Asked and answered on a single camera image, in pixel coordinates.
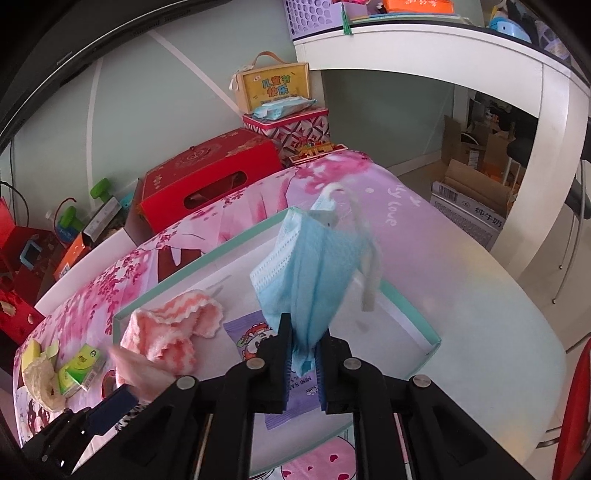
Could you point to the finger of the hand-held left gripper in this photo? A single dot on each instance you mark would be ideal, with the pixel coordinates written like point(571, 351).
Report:
point(111, 410)

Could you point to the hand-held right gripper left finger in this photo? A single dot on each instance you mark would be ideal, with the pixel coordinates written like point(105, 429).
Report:
point(272, 383)

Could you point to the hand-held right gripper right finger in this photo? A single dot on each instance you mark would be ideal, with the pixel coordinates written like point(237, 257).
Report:
point(337, 383)

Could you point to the purple baby wipes pack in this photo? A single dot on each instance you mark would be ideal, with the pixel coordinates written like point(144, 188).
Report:
point(249, 337)

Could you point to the green tissue pack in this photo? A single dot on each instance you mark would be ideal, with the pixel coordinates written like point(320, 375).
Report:
point(78, 369)

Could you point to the pink chevron cloth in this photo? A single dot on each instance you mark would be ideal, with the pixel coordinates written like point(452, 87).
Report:
point(161, 332)

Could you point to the yellow sponge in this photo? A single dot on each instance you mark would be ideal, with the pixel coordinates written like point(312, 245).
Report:
point(30, 353)

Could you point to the teal rimmed white box lid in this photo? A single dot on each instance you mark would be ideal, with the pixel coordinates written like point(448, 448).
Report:
point(231, 286)

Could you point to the blue face mask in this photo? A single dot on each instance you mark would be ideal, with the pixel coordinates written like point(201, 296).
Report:
point(318, 263)

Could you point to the beige lace cloth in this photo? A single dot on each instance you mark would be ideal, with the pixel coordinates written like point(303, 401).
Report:
point(41, 385)

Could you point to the white board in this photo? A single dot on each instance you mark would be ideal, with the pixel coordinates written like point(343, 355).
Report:
point(92, 272)

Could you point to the orange cardboard box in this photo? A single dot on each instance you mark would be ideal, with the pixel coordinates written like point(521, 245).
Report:
point(71, 258)

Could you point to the light blue plastic tool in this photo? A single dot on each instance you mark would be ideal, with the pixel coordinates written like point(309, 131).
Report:
point(32, 253)

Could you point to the blue bottle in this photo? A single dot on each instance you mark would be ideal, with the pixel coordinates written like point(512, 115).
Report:
point(62, 228)

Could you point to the grey and black box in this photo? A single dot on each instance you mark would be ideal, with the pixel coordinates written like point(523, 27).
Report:
point(100, 219)

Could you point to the green dumbbell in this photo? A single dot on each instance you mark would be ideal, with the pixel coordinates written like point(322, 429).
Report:
point(104, 189)
point(69, 218)

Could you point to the red paper gift bag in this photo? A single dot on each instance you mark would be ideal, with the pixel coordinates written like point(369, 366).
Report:
point(18, 230)

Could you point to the teal plastic item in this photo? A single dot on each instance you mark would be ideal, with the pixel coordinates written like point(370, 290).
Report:
point(125, 203)

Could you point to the printed cardboard box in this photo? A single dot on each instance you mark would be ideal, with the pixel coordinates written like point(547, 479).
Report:
point(471, 207)

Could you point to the colourful toy box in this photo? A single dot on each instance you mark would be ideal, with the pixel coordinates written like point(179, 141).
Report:
point(316, 152)

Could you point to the red chair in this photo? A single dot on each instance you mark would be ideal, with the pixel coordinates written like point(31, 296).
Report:
point(575, 415)

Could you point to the red patterned gift box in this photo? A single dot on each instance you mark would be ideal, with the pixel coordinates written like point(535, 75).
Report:
point(295, 131)

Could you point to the plain cardboard box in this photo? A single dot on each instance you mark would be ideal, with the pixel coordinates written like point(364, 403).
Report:
point(466, 143)

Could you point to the light blue wipes pack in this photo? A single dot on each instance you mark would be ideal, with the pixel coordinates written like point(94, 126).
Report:
point(281, 108)

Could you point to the white desk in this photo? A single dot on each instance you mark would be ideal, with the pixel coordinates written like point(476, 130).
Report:
point(438, 55)

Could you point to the green tassel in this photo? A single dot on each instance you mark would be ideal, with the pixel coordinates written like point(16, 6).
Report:
point(346, 18)

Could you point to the purple file basket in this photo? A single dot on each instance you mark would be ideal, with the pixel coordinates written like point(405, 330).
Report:
point(309, 16)

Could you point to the black flat screen television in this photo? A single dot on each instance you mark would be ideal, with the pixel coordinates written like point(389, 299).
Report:
point(69, 37)

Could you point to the orange packets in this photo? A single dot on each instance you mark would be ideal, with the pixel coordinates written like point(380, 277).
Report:
point(418, 5)

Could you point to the light blue plastic container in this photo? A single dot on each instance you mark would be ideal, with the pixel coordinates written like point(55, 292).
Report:
point(508, 25)

